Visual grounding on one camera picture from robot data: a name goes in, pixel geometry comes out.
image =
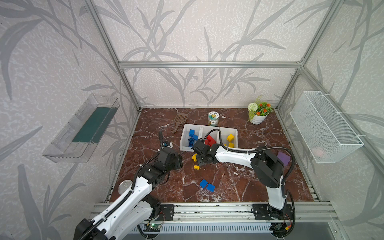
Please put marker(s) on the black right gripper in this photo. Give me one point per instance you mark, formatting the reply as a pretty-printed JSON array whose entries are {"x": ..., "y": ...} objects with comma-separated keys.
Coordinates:
[{"x": 197, "y": 147}]

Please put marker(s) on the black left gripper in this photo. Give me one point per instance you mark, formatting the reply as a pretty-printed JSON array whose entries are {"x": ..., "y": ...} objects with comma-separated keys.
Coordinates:
[{"x": 162, "y": 144}]

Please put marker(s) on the long red lego brick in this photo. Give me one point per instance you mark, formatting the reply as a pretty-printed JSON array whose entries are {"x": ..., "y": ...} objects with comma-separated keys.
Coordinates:
[{"x": 210, "y": 141}]

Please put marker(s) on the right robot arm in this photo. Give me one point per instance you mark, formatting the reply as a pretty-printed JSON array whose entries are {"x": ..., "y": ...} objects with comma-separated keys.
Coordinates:
[{"x": 268, "y": 168}]

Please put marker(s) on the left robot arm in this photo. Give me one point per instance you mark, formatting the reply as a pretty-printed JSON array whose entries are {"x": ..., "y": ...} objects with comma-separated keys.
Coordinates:
[{"x": 135, "y": 204}]

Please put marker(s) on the white left storage bin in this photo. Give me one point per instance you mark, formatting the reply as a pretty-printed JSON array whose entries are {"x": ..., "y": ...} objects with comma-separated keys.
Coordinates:
[{"x": 184, "y": 142}]

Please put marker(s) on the white storage bin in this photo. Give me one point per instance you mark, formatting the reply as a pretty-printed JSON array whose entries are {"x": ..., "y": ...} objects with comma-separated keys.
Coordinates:
[
  {"x": 184, "y": 142},
  {"x": 207, "y": 130},
  {"x": 225, "y": 132}
]

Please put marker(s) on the white middle storage bin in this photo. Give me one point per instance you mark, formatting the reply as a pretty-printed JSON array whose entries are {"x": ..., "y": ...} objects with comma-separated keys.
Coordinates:
[{"x": 207, "y": 130}]

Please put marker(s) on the white right storage bin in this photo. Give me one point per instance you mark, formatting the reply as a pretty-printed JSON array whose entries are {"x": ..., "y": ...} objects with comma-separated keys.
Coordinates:
[{"x": 225, "y": 132}]

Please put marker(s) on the sunflower seed jar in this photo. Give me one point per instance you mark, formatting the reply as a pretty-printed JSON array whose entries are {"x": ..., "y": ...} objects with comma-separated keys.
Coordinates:
[{"x": 213, "y": 118}]

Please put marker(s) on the brown slotted spatula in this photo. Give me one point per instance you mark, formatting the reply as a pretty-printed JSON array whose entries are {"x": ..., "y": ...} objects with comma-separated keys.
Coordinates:
[{"x": 180, "y": 119}]

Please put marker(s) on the white flower pot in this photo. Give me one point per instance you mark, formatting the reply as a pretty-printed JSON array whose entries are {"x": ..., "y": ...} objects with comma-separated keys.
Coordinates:
[{"x": 256, "y": 120}]

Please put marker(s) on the artificial flower plant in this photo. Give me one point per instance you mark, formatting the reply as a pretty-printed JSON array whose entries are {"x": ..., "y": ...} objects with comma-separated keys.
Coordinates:
[{"x": 260, "y": 108}]

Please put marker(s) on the purple pink spatula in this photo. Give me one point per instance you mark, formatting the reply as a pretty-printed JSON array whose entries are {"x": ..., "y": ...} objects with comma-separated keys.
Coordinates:
[{"x": 285, "y": 159}]

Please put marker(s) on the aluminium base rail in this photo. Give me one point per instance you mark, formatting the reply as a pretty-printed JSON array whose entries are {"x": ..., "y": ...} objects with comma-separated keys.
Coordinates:
[{"x": 246, "y": 212}]

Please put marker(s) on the clear plastic wall shelf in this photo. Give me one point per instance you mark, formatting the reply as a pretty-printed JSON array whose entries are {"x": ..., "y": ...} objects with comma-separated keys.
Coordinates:
[{"x": 79, "y": 138}]

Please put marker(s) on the white wire basket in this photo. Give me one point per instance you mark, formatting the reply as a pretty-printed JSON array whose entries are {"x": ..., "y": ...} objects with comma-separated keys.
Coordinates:
[{"x": 325, "y": 131}]

